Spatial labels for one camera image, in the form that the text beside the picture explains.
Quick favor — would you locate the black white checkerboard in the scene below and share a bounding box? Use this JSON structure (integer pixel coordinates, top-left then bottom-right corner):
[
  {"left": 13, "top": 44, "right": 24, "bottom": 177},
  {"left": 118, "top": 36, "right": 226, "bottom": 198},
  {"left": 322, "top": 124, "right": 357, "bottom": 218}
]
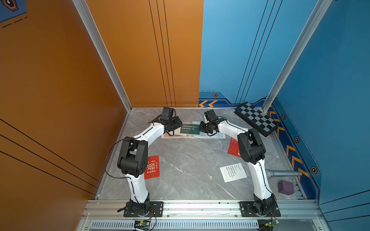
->
[{"left": 234, "top": 103, "right": 278, "bottom": 137}]

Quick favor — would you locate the right circuit board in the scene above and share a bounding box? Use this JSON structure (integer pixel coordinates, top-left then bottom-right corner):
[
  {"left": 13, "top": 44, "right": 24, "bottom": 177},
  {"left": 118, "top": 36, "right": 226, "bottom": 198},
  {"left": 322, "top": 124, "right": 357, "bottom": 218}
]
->
[{"left": 263, "top": 219, "right": 280, "bottom": 231}]

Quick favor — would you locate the left aluminium corner post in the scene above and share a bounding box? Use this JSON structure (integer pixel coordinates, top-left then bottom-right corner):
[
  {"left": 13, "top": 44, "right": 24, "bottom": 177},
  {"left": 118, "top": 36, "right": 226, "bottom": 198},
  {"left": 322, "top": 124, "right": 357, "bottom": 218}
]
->
[{"left": 73, "top": 0, "right": 132, "bottom": 113}]

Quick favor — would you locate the circuit board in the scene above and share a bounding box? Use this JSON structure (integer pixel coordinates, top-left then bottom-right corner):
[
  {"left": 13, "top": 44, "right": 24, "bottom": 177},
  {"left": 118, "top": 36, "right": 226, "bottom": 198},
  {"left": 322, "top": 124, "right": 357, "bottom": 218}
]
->
[
  {"left": 263, "top": 219, "right": 280, "bottom": 231},
  {"left": 133, "top": 220, "right": 151, "bottom": 231}
]

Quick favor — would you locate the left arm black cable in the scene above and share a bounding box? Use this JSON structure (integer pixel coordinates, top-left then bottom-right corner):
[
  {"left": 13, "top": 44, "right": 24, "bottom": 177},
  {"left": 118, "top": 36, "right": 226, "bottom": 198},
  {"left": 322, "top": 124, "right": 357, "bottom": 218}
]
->
[{"left": 103, "top": 138, "right": 134, "bottom": 180}]

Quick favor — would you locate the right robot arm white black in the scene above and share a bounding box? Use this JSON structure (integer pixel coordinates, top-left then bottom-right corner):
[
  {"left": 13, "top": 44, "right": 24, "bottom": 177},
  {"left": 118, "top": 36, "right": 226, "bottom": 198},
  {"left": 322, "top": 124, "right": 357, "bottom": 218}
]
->
[{"left": 199, "top": 110, "right": 278, "bottom": 216}]

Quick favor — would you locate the aluminium front rail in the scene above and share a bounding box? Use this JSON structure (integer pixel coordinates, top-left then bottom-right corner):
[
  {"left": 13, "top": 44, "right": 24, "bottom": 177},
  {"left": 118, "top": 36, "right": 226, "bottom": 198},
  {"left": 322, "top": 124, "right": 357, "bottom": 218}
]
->
[{"left": 82, "top": 200, "right": 324, "bottom": 220}]

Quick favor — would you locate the dark green card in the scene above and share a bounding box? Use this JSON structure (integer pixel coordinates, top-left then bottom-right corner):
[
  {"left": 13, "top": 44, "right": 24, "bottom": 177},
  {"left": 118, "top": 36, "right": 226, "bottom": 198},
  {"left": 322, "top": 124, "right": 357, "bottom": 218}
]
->
[{"left": 180, "top": 124, "right": 200, "bottom": 135}]

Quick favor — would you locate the red card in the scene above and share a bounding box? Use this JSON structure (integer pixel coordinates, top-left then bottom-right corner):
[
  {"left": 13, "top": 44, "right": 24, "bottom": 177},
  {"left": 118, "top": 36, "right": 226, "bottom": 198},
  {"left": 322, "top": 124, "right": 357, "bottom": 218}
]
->
[
  {"left": 144, "top": 156, "right": 160, "bottom": 180},
  {"left": 227, "top": 138, "right": 241, "bottom": 158}
]

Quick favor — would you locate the aluminium corner post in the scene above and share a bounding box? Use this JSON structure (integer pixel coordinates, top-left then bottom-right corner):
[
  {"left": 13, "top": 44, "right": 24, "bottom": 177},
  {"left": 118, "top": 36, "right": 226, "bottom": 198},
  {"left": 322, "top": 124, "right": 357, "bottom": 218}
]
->
[
  {"left": 73, "top": 0, "right": 132, "bottom": 113},
  {"left": 262, "top": 0, "right": 332, "bottom": 113}
]

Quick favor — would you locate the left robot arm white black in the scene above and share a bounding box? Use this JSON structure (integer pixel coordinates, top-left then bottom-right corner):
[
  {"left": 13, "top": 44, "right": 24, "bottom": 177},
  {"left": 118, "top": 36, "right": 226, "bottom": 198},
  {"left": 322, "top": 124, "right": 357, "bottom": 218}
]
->
[{"left": 117, "top": 107, "right": 182, "bottom": 216}]

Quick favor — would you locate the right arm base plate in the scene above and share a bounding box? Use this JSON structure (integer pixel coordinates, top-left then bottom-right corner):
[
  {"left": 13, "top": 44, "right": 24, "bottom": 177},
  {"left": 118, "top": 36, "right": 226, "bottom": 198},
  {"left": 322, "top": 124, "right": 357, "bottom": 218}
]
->
[{"left": 239, "top": 201, "right": 281, "bottom": 218}]

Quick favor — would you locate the purple box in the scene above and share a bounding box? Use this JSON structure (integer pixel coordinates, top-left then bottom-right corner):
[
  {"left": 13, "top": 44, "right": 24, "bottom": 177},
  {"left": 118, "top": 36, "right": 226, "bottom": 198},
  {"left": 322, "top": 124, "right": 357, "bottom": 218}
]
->
[{"left": 277, "top": 181, "right": 294, "bottom": 195}]

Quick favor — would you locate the left circuit board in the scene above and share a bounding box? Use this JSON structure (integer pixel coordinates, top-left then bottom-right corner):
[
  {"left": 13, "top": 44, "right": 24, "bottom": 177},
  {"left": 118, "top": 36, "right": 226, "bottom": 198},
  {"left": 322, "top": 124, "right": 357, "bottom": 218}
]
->
[{"left": 133, "top": 220, "right": 151, "bottom": 231}]

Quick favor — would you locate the right aluminium corner post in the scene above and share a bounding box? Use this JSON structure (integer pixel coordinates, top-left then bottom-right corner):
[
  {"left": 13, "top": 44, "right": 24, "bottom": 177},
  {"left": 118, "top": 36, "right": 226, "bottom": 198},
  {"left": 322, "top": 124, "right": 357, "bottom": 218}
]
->
[{"left": 262, "top": 0, "right": 332, "bottom": 113}]

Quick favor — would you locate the white card small text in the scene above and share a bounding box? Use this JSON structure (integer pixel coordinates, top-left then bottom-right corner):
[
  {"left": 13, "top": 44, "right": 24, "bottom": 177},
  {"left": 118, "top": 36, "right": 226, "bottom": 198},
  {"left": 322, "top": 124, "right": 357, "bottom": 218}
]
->
[{"left": 220, "top": 163, "right": 247, "bottom": 183}]

